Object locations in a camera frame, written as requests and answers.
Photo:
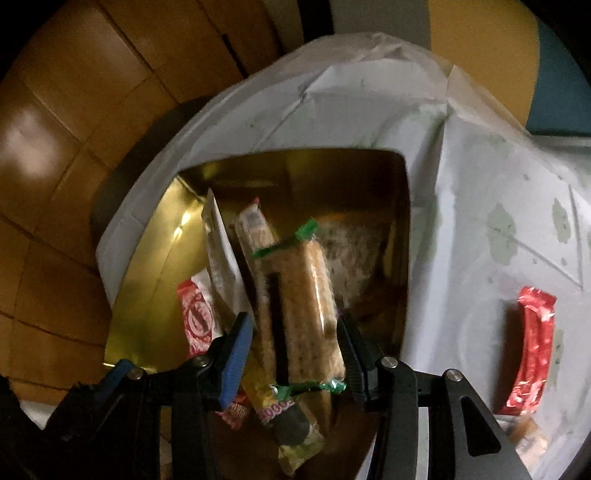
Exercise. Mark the yellow snack packet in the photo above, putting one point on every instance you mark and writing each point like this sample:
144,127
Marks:
295,438

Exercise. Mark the white floral bed sheet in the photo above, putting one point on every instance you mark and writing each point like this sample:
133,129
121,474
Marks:
485,184

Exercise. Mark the grey yellow blue headboard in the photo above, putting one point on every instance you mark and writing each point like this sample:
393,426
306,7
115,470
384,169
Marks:
485,50

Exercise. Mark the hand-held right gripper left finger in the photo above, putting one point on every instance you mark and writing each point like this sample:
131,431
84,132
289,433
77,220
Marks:
234,364

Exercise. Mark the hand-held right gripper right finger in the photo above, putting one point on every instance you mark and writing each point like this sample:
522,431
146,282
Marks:
356,369

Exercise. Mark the small red snack packet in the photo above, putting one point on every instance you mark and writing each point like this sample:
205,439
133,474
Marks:
235,413

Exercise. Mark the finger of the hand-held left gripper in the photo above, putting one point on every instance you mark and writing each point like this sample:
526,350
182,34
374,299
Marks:
113,376

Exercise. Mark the cracker pack with green ends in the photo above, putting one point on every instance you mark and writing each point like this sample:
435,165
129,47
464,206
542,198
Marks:
304,304

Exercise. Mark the orange cracker packet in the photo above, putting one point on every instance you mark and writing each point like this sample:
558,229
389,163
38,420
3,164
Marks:
528,436

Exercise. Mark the plain red snack packet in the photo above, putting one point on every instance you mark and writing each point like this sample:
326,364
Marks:
531,350

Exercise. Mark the red white patterned snack packet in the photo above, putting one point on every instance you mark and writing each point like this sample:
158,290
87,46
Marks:
198,318

